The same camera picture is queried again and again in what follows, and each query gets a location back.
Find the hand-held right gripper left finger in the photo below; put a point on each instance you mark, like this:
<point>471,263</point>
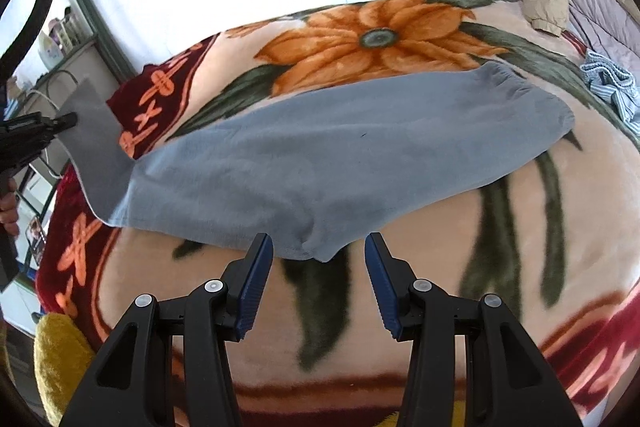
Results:
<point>255,287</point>

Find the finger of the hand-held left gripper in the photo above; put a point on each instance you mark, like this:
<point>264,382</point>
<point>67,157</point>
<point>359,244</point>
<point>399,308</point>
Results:
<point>62,122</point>

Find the floral printed blanket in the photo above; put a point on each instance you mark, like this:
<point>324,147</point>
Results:
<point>400,37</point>

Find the green window frame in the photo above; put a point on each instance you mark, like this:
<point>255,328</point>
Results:
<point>95,22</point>

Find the yellow plush cushion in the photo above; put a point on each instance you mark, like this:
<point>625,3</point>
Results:
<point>60,357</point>

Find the blue striped cloth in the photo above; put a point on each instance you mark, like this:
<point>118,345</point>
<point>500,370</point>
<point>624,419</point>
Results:
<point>607,79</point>

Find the grey pants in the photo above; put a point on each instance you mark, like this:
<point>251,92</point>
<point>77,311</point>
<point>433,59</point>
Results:
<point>300,157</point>

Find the mauve quilt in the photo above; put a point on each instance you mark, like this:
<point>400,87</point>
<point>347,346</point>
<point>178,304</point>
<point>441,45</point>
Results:
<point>600,17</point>

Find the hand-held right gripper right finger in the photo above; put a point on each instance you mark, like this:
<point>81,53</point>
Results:
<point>382,287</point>

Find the group of small bottles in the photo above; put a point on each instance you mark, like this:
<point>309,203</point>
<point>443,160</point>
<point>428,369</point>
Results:
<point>62,34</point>

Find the person's left hand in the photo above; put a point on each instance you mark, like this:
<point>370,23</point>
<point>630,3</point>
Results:
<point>9,212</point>

